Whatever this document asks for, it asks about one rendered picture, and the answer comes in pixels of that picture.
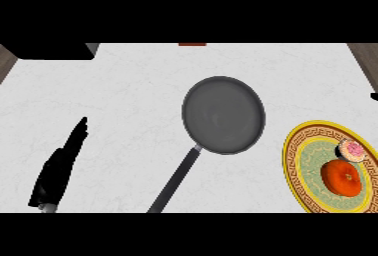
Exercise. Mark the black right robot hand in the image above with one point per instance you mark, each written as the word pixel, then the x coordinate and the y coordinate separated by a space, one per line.
pixel 374 96

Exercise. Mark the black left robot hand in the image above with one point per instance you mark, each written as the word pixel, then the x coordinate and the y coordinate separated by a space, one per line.
pixel 59 168

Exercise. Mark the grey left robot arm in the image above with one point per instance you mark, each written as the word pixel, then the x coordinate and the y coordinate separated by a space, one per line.
pixel 48 208

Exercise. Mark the yellow patterned plate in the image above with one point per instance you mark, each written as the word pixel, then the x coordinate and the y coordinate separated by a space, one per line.
pixel 315 166

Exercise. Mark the orange squash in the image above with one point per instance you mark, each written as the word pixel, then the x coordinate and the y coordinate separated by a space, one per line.
pixel 341 178

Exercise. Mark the dark grey frying pan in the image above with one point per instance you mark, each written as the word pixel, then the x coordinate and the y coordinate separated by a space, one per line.
pixel 223 115

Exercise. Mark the pink frosted cupcake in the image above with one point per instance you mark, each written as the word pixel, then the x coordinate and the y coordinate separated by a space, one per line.
pixel 352 150

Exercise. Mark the black appliance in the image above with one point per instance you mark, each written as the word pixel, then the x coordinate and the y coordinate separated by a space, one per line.
pixel 49 50

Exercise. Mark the red-brown flat object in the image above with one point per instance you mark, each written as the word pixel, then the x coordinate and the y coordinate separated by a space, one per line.
pixel 192 44

